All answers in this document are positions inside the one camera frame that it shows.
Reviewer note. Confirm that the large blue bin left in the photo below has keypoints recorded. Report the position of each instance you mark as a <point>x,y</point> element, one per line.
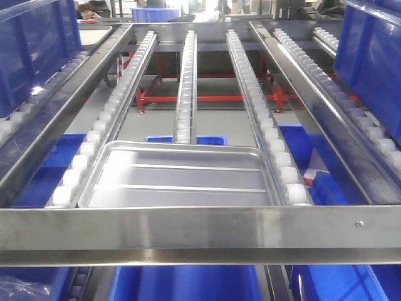
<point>37,39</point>

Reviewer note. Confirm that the right white roller track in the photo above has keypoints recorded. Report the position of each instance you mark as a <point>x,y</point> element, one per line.
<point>283,173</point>

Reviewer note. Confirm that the far right roller track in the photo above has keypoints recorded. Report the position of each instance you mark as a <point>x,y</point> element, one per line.
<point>371,129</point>

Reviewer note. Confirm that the silver ribbed metal tray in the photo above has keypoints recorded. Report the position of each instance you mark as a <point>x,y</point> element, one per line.
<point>149,174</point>

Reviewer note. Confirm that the blue bin lower left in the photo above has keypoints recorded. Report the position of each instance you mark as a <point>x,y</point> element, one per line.
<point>35,283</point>

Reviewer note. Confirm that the white roller track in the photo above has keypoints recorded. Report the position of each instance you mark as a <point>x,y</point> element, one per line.
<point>283,173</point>
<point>186,105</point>
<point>105,128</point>

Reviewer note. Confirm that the seated person in background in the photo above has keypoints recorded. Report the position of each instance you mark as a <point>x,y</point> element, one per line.
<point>86,11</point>

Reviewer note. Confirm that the red steel floor frame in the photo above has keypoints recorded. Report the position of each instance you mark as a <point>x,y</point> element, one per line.
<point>216,84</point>

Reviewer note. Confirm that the blue bin lower right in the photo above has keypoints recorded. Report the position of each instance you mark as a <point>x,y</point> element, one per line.
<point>335,282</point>

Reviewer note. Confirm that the middle white roller track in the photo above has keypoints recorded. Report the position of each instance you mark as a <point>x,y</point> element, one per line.
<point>186,105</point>

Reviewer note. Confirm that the steel flow rack frame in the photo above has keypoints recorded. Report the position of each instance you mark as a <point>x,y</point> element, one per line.
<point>367,232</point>

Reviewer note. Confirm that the far left roller track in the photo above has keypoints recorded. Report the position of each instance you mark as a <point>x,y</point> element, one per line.
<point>40,94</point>

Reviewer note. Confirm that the large blue bin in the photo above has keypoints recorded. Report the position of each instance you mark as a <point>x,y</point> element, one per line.
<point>37,39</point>
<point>368,58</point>

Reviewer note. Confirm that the left white roller track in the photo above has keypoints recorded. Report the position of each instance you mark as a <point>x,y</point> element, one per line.
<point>105,128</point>

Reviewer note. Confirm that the grey plastic tray far left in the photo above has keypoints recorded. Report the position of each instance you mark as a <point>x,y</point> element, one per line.
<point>93,35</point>

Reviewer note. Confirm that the large blue bin right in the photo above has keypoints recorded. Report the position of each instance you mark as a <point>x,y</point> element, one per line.
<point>368,58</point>

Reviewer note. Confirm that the far blue crate background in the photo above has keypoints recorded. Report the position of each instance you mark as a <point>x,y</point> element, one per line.
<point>154,15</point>

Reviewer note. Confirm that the blue bin below centre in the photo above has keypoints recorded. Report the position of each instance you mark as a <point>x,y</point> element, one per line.
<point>186,282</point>

